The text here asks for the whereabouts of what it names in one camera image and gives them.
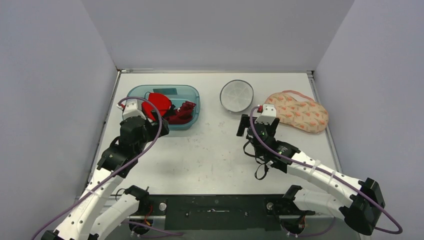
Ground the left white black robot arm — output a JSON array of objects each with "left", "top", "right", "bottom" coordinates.
[{"left": 41, "top": 116, "right": 169, "bottom": 240}]

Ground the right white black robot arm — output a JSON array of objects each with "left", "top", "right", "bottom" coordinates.
[{"left": 236, "top": 114, "right": 386, "bottom": 236}]

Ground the peach floral padded bra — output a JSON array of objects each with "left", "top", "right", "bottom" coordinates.
[{"left": 264, "top": 90, "right": 329, "bottom": 134}]

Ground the dark red lace bra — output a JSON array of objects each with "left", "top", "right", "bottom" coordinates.
[{"left": 162, "top": 101, "right": 196, "bottom": 125}]

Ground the teal plastic bin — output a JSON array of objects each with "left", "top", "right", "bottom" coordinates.
[{"left": 128, "top": 84, "right": 201, "bottom": 131}]

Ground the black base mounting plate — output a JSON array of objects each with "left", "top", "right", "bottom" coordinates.
[{"left": 130, "top": 194, "right": 315, "bottom": 231}]

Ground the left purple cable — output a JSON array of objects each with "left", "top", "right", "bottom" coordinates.
[{"left": 31, "top": 96, "right": 164, "bottom": 240}]

